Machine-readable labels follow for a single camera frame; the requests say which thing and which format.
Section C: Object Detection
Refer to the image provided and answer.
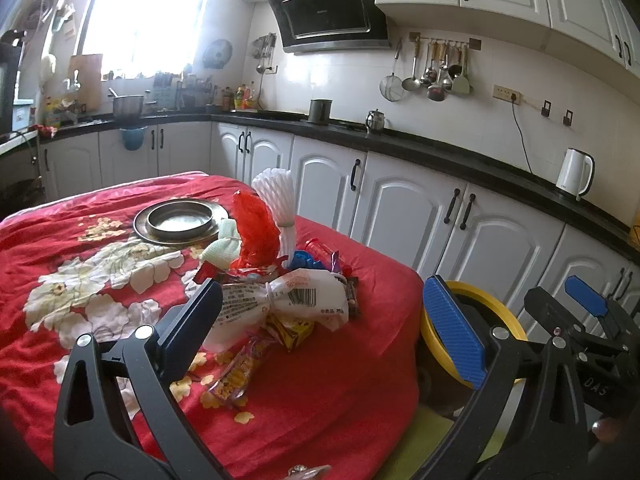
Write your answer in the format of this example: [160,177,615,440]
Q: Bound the red floral tablecloth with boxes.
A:
[1,174,422,479]

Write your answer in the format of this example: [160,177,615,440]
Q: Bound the yellow rimmed trash bin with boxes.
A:
[421,281,527,389]

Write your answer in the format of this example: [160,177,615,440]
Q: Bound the small metal teapot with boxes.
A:
[364,110,385,133]

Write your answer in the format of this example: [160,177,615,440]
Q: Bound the white plastic bag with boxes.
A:
[203,269,349,352]

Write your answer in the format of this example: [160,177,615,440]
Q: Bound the black range hood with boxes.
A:
[267,0,390,54]

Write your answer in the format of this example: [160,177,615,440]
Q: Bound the green foam net bundle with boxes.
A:
[200,219,241,271]

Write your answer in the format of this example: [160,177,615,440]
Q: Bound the black microwave oven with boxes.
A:
[0,29,26,134]

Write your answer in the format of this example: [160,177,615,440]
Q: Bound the black countertop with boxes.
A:
[0,109,640,264]

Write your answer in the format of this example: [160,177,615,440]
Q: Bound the hanging metal ladle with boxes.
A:
[401,39,421,92]

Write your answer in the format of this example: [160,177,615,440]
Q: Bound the purple snack wrapper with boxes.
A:
[330,252,342,274]

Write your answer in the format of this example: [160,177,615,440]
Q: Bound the wooden cutting board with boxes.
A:
[68,54,103,112]

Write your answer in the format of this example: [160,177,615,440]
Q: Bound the right hand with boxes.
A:
[591,418,624,444]

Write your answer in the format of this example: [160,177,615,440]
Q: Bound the white upper cabinets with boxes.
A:
[375,0,639,98]

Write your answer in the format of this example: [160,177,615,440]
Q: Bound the brown energy bar wrapper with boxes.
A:
[345,276,360,318]

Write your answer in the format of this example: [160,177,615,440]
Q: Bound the black cylindrical canister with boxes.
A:
[307,99,332,126]

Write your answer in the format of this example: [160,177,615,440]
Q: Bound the large metal plate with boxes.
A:
[132,198,229,246]

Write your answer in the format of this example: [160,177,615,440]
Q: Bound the yellow snack packet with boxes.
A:
[264,314,314,351]

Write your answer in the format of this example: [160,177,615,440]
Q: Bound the purple yellow snack bag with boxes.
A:
[208,335,276,405]

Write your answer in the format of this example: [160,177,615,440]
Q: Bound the white electric kettle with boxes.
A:
[555,148,596,200]

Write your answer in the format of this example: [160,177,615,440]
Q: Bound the white cabinets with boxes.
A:
[375,0,639,98]
[38,122,639,339]

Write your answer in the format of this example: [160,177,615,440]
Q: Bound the black power cable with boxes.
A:
[510,93,535,176]

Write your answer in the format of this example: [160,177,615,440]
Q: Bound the red plastic bottle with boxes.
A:
[305,237,335,271]

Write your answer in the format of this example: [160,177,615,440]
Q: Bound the round wall fan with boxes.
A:
[202,38,233,70]

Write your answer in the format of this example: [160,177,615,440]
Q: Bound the blue hanging basin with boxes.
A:
[120,127,146,152]

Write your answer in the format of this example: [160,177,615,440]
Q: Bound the white lower cabinets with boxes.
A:
[38,122,639,339]

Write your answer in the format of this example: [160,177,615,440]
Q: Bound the hanging mesh strainer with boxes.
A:
[378,39,405,102]

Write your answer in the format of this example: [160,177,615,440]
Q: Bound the steel cooking pot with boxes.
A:
[108,88,151,122]

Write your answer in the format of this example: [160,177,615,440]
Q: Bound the hanging white spatula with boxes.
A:
[451,44,471,96]

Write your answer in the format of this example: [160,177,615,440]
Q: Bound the blue glove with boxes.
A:
[288,249,326,271]

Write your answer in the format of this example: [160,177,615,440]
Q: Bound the wall power socket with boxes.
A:
[492,84,522,105]

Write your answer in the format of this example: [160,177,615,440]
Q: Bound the metal bowl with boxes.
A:
[145,200,214,240]

